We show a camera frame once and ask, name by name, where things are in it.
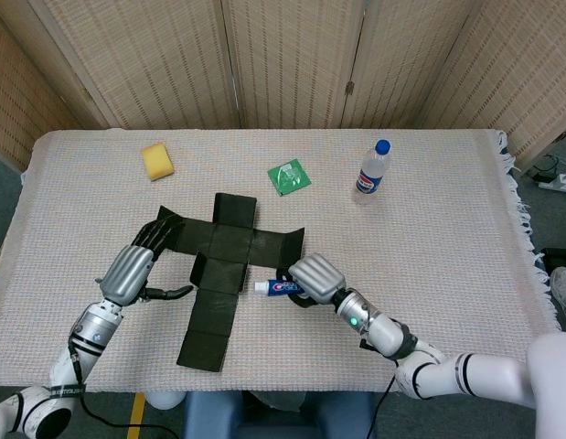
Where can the white round table foot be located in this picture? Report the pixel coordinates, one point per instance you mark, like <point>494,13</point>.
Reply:
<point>165,400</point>

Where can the black box on floor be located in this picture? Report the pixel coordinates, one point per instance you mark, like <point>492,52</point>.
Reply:
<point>559,257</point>

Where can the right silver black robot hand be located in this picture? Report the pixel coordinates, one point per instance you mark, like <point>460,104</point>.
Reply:
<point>317,279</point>

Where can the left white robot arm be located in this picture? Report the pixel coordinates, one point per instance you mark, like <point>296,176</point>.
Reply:
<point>77,352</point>

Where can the black unfolded cross-shaped box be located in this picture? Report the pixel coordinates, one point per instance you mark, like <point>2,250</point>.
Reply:
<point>223,247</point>

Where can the white woven tablecloth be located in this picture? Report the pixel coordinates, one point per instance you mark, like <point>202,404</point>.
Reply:
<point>424,228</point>

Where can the bamboo folding screen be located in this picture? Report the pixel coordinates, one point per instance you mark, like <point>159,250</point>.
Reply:
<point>287,59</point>

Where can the yellow floor tape strip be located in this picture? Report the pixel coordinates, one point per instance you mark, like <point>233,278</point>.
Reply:
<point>136,418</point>

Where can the yellow sponge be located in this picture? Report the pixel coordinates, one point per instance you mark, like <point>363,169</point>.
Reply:
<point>158,162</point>

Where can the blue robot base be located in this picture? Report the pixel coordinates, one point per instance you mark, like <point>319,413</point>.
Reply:
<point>282,420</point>

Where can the white sneaker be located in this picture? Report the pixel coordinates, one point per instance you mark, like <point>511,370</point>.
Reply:
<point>565,292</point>

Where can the clear bottle with blue cap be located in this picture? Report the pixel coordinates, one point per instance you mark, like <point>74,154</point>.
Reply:
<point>371,176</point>

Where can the blue white toothpaste tube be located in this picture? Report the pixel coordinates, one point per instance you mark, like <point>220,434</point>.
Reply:
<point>280,288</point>

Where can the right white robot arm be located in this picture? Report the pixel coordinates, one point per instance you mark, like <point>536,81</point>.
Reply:
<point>447,372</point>

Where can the green plastic packet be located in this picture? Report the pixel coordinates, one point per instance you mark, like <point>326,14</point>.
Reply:
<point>289,177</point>

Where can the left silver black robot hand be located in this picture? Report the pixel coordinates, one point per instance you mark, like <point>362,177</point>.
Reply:
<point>124,274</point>

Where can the white power strip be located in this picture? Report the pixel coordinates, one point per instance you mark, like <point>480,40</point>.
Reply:
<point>559,183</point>

